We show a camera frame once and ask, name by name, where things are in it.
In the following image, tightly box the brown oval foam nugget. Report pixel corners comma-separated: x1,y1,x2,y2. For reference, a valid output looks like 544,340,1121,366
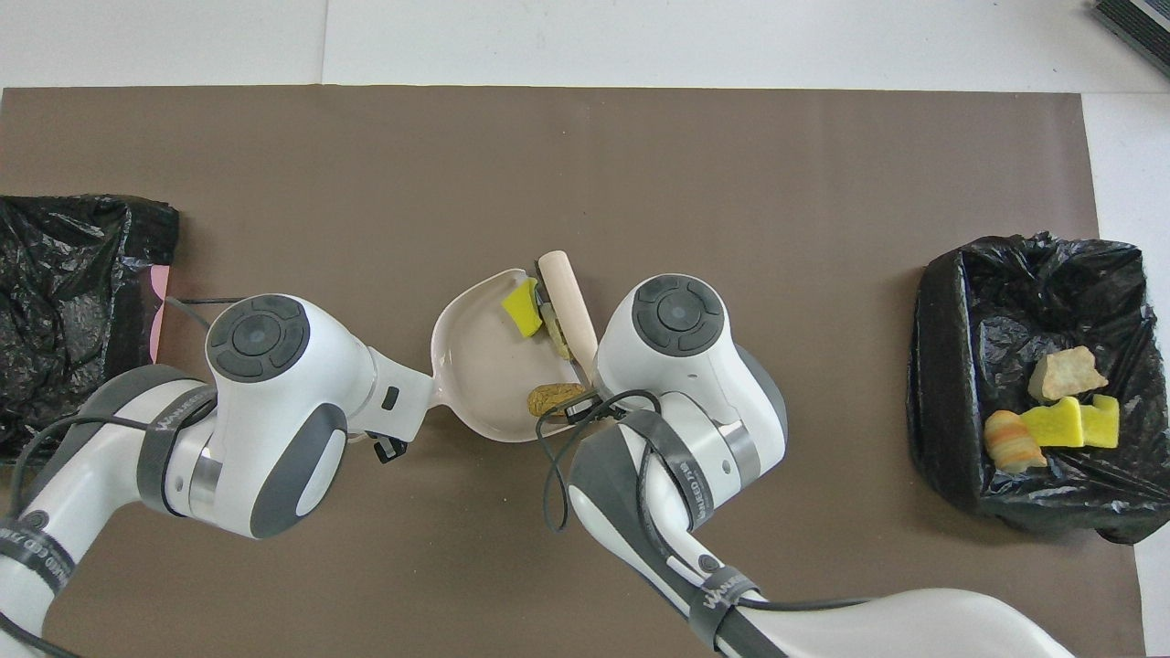
527,383,586,419

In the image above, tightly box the beige plastic dustpan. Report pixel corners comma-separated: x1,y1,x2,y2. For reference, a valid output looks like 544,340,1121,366
431,268,597,445

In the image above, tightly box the beige brush with black bristles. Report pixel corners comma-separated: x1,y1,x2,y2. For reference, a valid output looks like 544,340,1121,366
535,250,601,385

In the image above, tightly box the small yellow green sponge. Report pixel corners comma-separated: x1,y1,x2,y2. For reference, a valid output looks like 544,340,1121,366
501,278,542,337

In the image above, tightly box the orange striped foam piece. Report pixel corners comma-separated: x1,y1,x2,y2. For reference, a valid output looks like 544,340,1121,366
984,409,1048,474

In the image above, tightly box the pale beige foam chunk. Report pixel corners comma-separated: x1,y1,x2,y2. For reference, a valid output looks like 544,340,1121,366
1027,345,1110,403

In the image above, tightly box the notched yellow sponge piece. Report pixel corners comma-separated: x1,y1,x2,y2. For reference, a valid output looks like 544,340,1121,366
1079,394,1121,450

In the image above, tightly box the black bag lined pink bin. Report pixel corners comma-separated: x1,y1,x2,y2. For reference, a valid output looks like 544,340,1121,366
0,194,180,458

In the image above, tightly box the brown table mat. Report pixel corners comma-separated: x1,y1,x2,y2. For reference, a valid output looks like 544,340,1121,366
0,86,1146,658

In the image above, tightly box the black ribbed device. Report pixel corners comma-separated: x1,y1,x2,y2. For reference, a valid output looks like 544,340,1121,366
1090,0,1170,79

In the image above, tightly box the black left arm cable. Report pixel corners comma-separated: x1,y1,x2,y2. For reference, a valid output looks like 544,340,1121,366
0,294,240,658

